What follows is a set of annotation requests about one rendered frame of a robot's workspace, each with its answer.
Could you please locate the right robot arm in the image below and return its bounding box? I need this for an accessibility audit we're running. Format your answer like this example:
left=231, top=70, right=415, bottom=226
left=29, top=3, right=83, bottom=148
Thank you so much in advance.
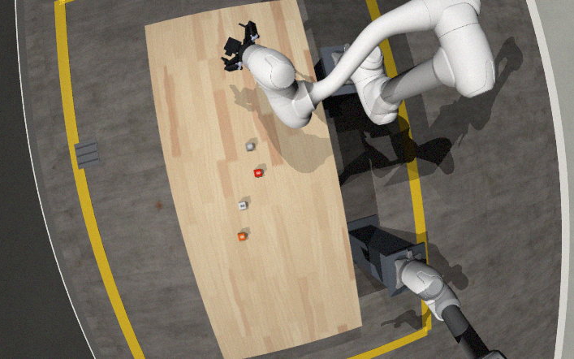
left=242, top=0, right=496, bottom=128

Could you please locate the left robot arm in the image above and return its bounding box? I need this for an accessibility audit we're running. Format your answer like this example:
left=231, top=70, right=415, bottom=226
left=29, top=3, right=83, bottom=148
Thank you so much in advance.
left=394, top=250, right=507, bottom=359

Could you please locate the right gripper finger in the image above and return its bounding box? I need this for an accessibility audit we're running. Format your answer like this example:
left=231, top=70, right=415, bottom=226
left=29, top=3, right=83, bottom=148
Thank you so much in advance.
left=221, top=53, right=243, bottom=71
left=239, top=20, right=260, bottom=45

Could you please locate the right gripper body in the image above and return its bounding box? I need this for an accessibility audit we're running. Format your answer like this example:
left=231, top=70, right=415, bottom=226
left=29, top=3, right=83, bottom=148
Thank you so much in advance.
left=239, top=40, right=255, bottom=62

